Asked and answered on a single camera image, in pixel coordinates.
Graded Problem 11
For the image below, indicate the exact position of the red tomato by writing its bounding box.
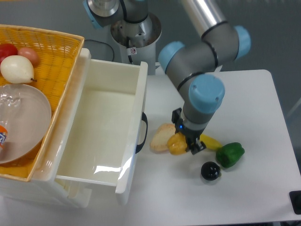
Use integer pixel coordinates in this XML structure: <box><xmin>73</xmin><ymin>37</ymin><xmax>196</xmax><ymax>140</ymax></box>
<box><xmin>0</xmin><ymin>43</ymin><xmax>18</xmax><ymax>63</ymax></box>

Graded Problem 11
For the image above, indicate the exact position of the black cable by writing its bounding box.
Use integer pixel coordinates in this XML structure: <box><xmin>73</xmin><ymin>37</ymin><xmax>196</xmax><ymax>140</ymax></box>
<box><xmin>84</xmin><ymin>39</ymin><xmax>115</xmax><ymax>61</ymax></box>

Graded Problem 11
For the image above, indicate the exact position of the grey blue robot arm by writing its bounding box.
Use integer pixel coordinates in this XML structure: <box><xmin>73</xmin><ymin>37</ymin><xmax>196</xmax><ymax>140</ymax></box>
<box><xmin>83</xmin><ymin>0</ymin><xmax>251</xmax><ymax>154</ymax></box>

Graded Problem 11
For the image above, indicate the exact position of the yellow wicker basket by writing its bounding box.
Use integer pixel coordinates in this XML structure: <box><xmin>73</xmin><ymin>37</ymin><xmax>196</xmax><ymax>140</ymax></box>
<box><xmin>0</xmin><ymin>24</ymin><xmax>85</xmax><ymax>182</ymax></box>

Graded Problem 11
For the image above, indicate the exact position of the dark purple round fruit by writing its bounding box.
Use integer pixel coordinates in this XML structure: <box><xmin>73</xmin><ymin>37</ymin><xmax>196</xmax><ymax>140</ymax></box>
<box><xmin>200</xmin><ymin>161</ymin><xmax>221</xmax><ymax>181</ymax></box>

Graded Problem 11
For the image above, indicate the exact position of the black object at table edge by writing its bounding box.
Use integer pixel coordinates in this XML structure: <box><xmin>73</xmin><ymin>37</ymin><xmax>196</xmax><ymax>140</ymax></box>
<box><xmin>289</xmin><ymin>190</ymin><xmax>301</xmax><ymax>215</ymax></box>

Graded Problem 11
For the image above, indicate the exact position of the white pear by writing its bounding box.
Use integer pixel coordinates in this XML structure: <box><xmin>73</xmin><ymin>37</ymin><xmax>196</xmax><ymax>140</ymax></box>
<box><xmin>0</xmin><ymin>55</ymin><xmax>37</xmax><ymax>84</ymax></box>

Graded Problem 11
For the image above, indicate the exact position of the yellow bell pepper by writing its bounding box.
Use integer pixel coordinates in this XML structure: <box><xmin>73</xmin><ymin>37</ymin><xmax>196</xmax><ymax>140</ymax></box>
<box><xmin>167</xmin><ymin>132</ymin><xmax>187</xmax><ymax>155</ymax></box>

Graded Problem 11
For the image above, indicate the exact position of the green bell pepper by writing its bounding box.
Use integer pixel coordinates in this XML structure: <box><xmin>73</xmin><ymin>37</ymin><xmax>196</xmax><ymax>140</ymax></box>
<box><xmin>215</xmin><ymin>142</ymin><xmax>245</xmax><ymax>168</ymax></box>

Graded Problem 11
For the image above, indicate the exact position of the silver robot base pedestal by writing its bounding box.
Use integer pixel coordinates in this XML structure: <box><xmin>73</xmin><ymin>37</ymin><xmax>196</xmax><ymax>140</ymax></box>
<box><xmin>111</xmin><ymin>13</ymin><xmax>162</xmax><ymax>75</ymax></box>

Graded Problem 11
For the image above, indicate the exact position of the beige round plate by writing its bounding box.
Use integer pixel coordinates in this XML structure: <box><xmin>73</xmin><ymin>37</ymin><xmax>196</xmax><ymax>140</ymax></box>
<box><xmin>0</xmin><ymin>84</ymin><xmax>52</xmax><ymax>164</ymax></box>

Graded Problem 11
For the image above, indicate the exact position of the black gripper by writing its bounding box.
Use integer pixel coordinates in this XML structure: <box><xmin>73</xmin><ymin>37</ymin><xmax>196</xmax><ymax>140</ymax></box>
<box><xmin>171</xmin><ymin>108</ymin><xmax>206</xmax><ymax>155</ymax></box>

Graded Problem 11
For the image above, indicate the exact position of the white open drawer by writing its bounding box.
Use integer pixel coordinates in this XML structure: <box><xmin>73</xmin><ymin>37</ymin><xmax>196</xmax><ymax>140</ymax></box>
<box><xmin>57</xmin><ymin>60</ymin><xmax>148</xmax><ymax>195</ymax></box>

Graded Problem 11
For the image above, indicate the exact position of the yellow banana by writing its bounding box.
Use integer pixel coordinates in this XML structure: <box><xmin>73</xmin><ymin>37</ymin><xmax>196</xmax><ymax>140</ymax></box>
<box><xmin>200</xmin><ymin>134</ymin><xmax>222</xmax><ymax>151</ymax></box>

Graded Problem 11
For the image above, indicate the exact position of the bread slice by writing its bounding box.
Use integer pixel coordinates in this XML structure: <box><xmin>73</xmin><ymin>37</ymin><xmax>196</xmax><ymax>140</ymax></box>
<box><xmin>150</xmin><ymin>123</ymin><xmax>175</xmax><ymax>153</ymax></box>

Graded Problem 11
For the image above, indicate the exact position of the white drawer cabinet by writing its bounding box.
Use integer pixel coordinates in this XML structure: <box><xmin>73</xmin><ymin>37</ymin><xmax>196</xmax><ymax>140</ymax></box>
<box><xmin>0</xmin><ymin>48</ymin><xmax>130</xmax><ymax>209</ymax></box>

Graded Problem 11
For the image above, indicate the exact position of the pink peach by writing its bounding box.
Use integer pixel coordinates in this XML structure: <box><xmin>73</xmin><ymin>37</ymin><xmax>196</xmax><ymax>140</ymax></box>
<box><xmin>18</xmin><ymin>47</ymin><xmax>40</xmax><ymax>67</ymax></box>

